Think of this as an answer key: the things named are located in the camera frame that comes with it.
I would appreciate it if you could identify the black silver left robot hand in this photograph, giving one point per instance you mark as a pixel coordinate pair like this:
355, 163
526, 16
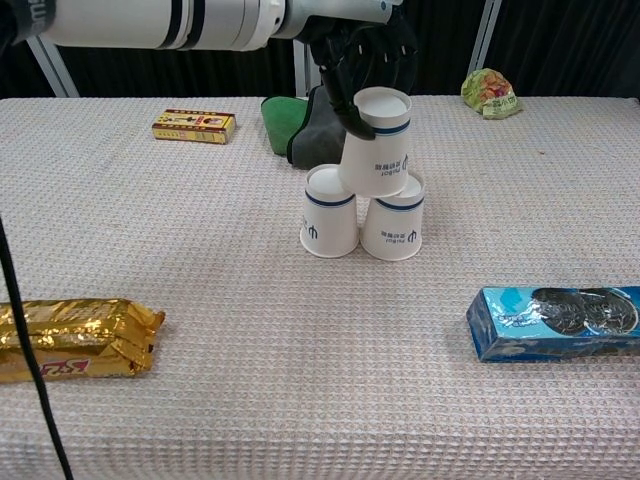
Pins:
350, 55

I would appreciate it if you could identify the white paper cup blue band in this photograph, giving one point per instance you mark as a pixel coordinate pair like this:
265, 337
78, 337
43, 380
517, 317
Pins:
392, 225
380, 155
327, 225

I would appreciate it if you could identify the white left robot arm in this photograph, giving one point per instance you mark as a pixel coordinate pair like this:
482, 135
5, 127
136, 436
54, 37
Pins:
150, 22

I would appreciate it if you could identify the green grey folded cloth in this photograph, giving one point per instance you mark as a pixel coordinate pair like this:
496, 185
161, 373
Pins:
280, 120

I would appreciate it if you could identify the crumpled green snack bag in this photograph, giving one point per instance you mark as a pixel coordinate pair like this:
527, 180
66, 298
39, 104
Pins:
487, 92

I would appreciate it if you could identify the small yellow red box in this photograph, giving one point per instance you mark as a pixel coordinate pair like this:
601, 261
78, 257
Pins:
195, 126

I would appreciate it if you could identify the black curtain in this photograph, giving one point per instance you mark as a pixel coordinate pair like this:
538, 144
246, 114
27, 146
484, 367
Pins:
560, 45

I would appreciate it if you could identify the blue cookie box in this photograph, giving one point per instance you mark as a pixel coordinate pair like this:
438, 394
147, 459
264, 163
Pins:
505, 330

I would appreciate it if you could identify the beige waffle tablecloth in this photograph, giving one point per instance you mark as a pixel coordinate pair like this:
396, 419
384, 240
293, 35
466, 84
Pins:
300, 375

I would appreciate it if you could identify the gold foil snack package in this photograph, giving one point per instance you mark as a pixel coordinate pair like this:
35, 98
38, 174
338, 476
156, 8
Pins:
85, 335

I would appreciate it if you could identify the grey metal frame post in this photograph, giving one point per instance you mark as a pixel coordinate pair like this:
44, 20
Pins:
55, 70
300, 70
487, 35

